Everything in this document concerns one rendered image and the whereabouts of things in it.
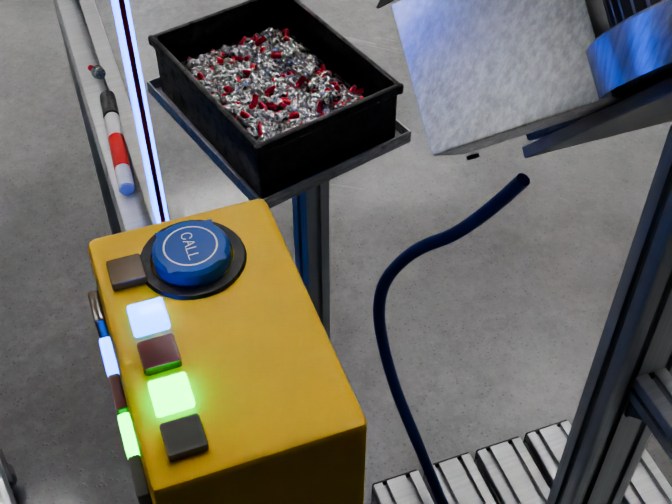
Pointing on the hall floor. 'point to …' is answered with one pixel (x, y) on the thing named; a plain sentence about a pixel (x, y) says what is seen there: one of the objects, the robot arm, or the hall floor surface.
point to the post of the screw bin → (314, 247)
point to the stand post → (624, 360)
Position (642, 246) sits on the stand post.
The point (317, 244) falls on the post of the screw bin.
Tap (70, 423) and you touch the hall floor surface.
